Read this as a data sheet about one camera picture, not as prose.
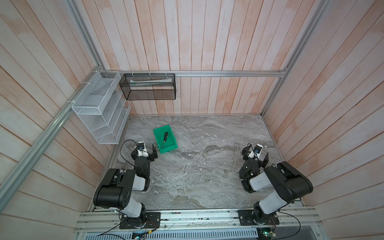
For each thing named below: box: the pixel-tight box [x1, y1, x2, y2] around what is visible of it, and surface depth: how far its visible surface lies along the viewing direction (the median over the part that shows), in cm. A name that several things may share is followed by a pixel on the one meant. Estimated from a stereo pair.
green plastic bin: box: [153, 124, 179, 154], surface depth 102 cm
